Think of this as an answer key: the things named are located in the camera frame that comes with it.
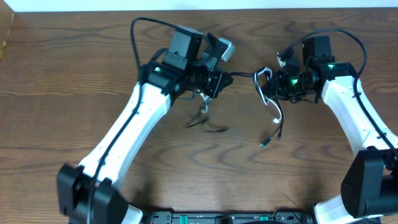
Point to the cardboard box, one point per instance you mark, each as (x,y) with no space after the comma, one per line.
(7,16)

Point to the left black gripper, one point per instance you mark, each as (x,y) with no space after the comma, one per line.
(222,83)

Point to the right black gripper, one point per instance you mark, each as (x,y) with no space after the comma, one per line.
(277,83)

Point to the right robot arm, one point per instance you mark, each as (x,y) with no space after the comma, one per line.
(369,188)

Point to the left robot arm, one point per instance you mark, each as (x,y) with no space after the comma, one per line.
(90,192)

